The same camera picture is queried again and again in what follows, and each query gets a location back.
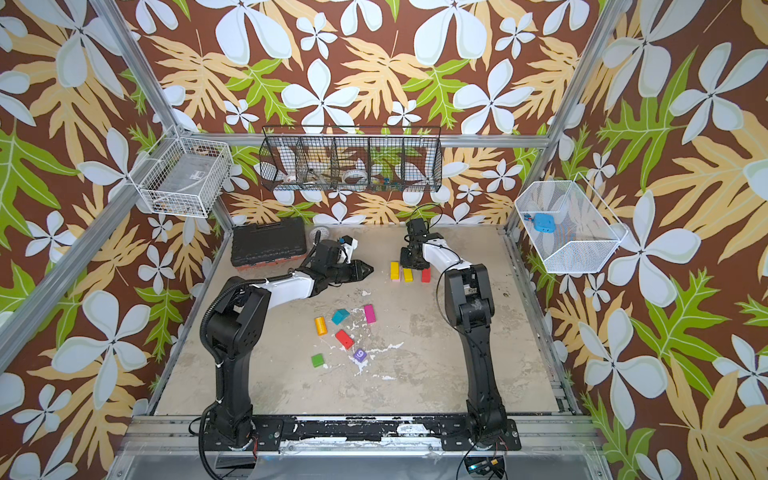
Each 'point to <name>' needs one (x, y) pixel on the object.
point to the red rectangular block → (344, 339)
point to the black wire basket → (347, 158)
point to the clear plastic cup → (323, 230)
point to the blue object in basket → (544, 223)
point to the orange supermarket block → (320, 325)
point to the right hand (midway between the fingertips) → (405, 260)
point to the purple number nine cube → (360, 355)
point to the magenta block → (370, 314)
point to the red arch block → (426, 275)
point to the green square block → (317, 360)
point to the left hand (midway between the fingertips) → (371, 264)
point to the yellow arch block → (394, 270)
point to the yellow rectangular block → (408, 275)
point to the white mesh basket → (570, 227)
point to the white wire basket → (183, 174)
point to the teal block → (339, 316)
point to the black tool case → (255, 246)
